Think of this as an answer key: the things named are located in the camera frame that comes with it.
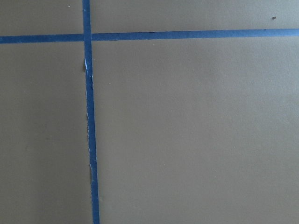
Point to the blue tape strip lengthwise right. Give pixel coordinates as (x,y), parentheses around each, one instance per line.
(90,111)

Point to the blue tape strip crosswise right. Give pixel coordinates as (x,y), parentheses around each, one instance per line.
(162,35)

